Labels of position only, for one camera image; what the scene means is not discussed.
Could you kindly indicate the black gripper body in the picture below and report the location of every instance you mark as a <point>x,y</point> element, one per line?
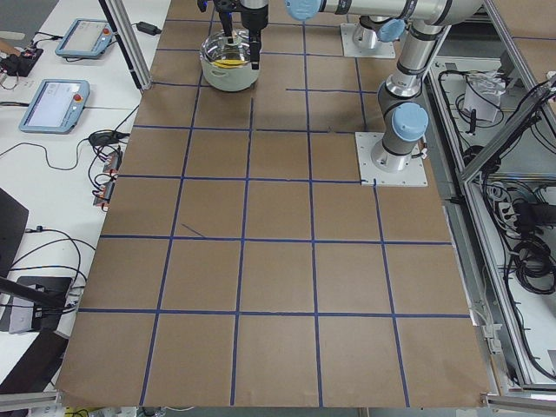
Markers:
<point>252,16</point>

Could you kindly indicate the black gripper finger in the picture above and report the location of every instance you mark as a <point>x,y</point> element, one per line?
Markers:
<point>254,48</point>
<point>227,25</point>

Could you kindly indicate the glass pot lid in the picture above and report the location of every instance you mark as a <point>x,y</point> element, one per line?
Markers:
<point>216,47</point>

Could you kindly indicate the yellow toy corn cob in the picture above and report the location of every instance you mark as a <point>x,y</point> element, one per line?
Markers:
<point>230,63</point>

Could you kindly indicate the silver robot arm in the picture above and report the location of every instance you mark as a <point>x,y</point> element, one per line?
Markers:
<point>428,21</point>

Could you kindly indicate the white cooking pot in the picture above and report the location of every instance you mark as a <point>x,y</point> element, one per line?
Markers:
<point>230,80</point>

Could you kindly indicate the black power adapter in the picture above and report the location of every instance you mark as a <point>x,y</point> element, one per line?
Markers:
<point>148,28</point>

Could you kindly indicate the upper blue teach pendant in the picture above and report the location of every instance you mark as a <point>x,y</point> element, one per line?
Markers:
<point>85,38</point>

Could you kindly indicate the blue teach pendant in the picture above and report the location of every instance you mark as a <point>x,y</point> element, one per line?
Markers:
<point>85,38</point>
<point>56,106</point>

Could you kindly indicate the lower blue teach pendant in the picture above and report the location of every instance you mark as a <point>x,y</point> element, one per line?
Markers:
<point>56,106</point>

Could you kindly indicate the small circuit board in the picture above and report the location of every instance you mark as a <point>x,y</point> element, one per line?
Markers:
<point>21,65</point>

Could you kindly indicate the brown paper table mat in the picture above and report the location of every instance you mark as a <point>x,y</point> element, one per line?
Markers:
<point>242,263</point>

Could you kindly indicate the white crumpled paper bag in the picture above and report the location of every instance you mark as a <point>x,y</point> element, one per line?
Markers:
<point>483,95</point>

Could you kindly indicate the black laptop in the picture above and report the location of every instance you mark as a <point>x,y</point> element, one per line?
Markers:
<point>13,217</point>

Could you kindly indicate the aluminium frame post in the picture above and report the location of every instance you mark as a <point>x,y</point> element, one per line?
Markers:
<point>118,19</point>

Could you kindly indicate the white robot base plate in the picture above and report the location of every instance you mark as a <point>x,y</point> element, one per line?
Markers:
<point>379,168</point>

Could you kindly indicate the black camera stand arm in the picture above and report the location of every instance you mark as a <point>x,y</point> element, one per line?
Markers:
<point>30,294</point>

